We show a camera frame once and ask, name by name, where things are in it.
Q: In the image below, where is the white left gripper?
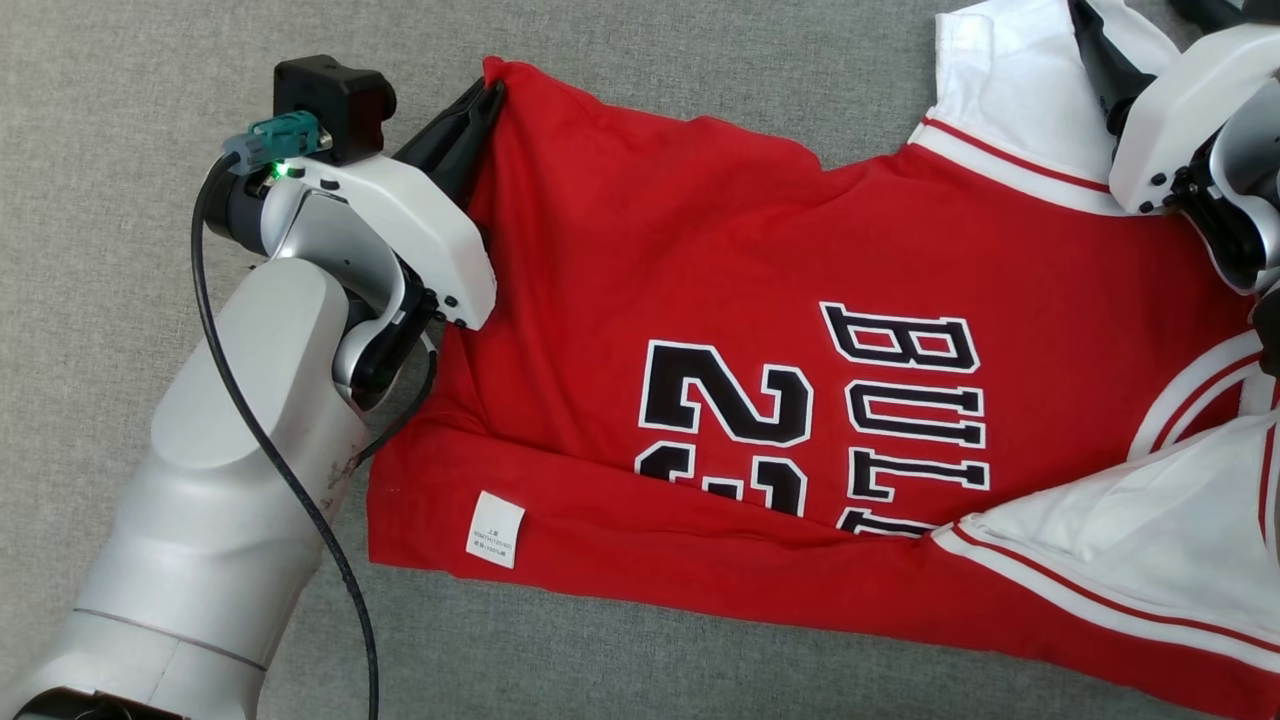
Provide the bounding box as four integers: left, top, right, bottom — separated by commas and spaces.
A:
262, 78, 508, 331

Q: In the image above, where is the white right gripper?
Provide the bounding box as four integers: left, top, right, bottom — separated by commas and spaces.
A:
1068, 0, 1280, 216

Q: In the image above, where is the red white basketball jersey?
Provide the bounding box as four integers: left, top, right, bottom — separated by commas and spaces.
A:
365, 0, 1280, 720

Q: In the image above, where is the teal left camera connector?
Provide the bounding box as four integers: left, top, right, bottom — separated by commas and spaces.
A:
222, 110, 333, 176

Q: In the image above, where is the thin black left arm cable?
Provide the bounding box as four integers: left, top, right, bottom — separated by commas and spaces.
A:
355, 330, 441, 466

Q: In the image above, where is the black left camera cable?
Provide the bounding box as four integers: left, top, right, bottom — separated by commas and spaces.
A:
190, 150, 381, 720

